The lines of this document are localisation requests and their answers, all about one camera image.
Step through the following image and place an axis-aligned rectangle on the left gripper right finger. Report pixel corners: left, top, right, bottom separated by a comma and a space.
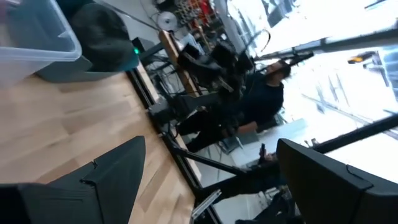
276, 138, 398, 224

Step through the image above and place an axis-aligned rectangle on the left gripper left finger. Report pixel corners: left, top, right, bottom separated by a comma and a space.
18, 135, 147, 224

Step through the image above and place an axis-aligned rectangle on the dark grey baseball cap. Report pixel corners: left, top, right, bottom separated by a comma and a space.
70, 2, 139, 73

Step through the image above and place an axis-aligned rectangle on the person's hand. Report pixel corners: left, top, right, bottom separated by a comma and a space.
238, 121, 259, 135

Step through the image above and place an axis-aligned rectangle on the person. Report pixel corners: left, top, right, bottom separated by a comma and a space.
177, 58, 292, 154

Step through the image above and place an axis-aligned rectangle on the teal plastic bin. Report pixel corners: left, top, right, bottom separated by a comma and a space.
35, 0, 141, 84

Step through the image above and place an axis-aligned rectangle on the clear plastic bin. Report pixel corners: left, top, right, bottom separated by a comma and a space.
0, 0, 83, 90

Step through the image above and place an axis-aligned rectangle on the white round disc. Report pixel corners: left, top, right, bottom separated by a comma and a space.
156, 11, 178, 32

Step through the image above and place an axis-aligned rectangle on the silver aluminium bracket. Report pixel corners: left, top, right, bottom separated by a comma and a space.
190, 189, 222, 220

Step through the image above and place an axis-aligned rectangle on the neighbouring metal frame table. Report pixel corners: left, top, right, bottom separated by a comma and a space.
157, 29, 203, 99

